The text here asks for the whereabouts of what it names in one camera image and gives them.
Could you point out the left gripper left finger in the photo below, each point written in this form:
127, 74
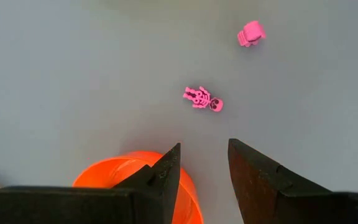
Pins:
73, 205

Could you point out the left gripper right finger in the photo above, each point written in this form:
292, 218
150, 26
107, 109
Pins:
275, 202

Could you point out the orange round bowl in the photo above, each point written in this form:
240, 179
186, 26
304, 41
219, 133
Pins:
110, 171

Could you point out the pink skeleton figurine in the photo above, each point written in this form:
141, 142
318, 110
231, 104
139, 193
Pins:
203, 99
251, 33

